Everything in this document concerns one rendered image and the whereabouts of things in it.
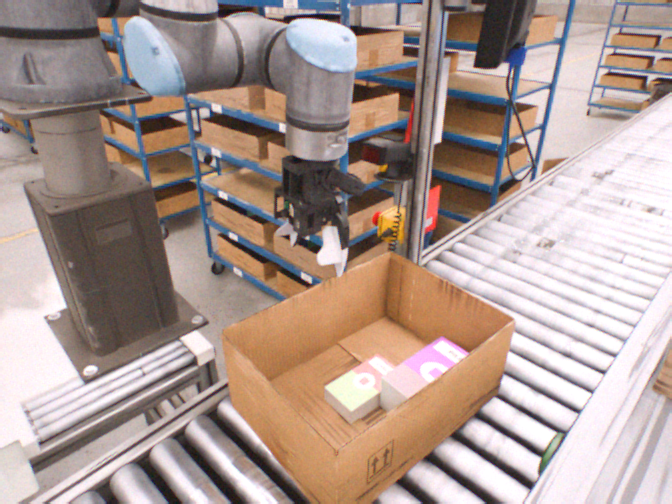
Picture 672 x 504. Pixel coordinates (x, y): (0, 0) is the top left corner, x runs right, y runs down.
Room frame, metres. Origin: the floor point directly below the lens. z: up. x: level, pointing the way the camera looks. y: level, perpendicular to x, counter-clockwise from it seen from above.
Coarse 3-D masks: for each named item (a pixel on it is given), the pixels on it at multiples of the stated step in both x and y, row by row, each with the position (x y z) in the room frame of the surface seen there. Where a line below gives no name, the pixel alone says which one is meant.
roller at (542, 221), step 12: (516, 216) 1.36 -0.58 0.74; (528, 216) 1.34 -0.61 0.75; (540, 216) 1.33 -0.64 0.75; (552, 228) 1.28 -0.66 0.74; (564, 228) 1.26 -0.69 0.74; (576, 228) 1.25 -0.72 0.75; (588, 240) 1.20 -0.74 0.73; (600, 240) 1.19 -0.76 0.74; (612, 240) 1.18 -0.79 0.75; (624, 252) 1.14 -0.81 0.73; (636, 252) 1.12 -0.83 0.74; (648, 252) 1.11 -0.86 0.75; (660, 264) 1.08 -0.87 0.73
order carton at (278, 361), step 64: (384, 256) 0.82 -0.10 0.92; (256, 320) 0.62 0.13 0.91; (320, 320) 0.71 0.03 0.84; (384, 320) 0.81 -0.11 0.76; (448, 320) 0.71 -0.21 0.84; (512, 320) 0.61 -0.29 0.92; (256, 384) 0.50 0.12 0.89; (320, 384) 0.62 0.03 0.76; (448, 384) 0.50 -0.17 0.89; (320, 448) 0.38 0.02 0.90; (384, 448) 0.42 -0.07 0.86
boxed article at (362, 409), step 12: (372, 360) 0.65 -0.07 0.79; (384, 360) 0.65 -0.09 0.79; (348, 372) 0.62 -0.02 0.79; (360, 372) 0.62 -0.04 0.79; (372, 372) 0.62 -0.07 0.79; (384, 372) 0.62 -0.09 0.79; (336, 384) 0.59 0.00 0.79; (348, 384) 0.59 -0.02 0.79; (360, 384) 0.59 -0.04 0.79; (372, 384) 0.59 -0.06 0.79; (324, 396) 0.58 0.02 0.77; (336, 396) 0.57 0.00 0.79; (348, 396) 0.57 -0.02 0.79; (360, 396) 0.57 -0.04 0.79; (372, 396) 0.57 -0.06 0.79; (336, 408) 0.56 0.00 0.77; (348, 408) 0.54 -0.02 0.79; (360, 408) 0.55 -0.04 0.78; (372, 408) 0.57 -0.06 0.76; (348, 420) 0.54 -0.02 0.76
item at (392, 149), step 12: (372, 144) 1.01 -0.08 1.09; (384, 144) 1.00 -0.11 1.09; (396, 144) 1.02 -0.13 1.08; (408, 144) 1.05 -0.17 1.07; (372, 156) 0.99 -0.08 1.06; (384, 156) 0.99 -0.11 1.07; (396, 156) 1.01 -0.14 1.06; (408, 156) 1.05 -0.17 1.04; (384, 168) 1.03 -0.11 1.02; (396, 168) 1.04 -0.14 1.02
